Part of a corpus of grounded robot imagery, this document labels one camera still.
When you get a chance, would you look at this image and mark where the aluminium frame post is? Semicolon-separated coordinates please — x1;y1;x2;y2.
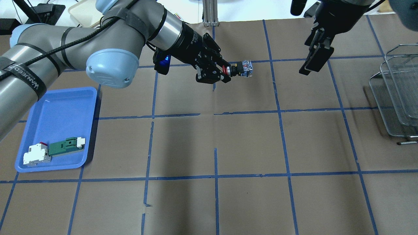
202;0;219;27

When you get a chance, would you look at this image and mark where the blue plastic tray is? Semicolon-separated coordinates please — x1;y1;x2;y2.
15;87;97;173

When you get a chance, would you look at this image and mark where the red emergency stop button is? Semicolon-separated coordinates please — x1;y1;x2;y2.
222;60;253;77

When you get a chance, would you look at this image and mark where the metal wire shelf rack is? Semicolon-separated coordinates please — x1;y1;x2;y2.
369;43;418;145

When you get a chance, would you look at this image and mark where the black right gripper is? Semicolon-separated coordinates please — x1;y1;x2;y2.
299;0;370;75

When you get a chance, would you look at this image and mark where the green terminal block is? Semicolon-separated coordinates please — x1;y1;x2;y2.
48;137;86;157

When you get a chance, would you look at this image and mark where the beige plastic tray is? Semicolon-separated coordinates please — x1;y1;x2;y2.
68;0;103;28

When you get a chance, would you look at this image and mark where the white circuit breaker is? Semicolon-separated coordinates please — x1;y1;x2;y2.
23;142;51;166

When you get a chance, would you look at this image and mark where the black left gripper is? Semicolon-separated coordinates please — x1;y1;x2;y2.
170;23;231;84

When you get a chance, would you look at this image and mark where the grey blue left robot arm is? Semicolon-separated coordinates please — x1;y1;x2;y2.
1;0;231;139

